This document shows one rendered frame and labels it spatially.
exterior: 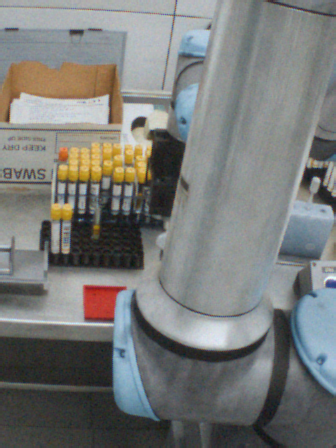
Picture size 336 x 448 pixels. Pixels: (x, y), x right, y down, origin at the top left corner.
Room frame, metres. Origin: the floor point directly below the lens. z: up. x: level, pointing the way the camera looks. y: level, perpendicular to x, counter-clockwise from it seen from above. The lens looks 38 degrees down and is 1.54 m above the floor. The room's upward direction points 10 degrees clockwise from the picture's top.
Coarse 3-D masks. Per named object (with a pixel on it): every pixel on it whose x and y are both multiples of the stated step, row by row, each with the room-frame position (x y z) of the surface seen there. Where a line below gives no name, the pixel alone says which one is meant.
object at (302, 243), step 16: (304, 208) 0.83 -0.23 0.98; (320, 208) 0.84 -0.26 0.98; (288, 224) 0.81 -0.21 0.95; (304, 224) 0.82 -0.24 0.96; (320, 224) 0.82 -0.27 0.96; (288, 240) 0.81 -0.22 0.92; (304, 240) 0.82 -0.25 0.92; (320, 240) 0.82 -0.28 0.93; (288, 256) 0.81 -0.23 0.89; (304, 256) 0.82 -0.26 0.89; (320, 256) 0.82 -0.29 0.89
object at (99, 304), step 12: (84, 288) 0.65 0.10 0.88; (96, 288) 0.66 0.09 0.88; (108, 288) 0.66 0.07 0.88; (120, 288) 0.67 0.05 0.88; (84, 300) 0.62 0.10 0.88; (96, 300) 0.64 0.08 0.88; (108, 300) 0.64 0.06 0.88; (84, 312) 0.60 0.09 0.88; (96, 312) 0.61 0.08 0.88; (108, 312) 0.62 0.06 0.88
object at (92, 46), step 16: (0, 32) 1.18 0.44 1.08; (16, 32) 1.19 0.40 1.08; (32, 32) 1.20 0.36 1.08; (48, 32) 1.21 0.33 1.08; (64, 32) 1.22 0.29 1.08; (80, 32) 1.22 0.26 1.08; (96, 32) 1.23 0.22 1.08; (112, 32) 1.24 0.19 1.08; (0, 48) 1.17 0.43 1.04; (16, 48) 1.18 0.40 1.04; (32, 48) 1.19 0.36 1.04; (48, 48) 1.20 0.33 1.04; (64, 48) 1.21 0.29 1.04; (80, 48) 1.22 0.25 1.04; (96, 48) 1.23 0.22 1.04; (112, 48) 1.24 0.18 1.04; (0, 64) 1.17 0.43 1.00; (48, 64) 1.20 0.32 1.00; (96, 64) 1.23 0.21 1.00; (0, 80) 1.16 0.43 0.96
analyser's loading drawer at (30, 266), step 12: (12, 240) 0.66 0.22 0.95; (0, 252) 0.66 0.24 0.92; (12, 252) 0.63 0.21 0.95; (24, 252) 0.67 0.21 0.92; (36, 252) 0.67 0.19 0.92; (48, 252) 0.66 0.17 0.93; (0, 264) 0.63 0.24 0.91; (12, 264) 0.62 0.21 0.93; (24, 264) 0.64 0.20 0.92; (36, 264) 0.65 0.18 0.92; (0, 276) 0.61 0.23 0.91; (12, 276) 0.61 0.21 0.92; (24, 276) 0.62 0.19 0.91; (36, 276) 0.62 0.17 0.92
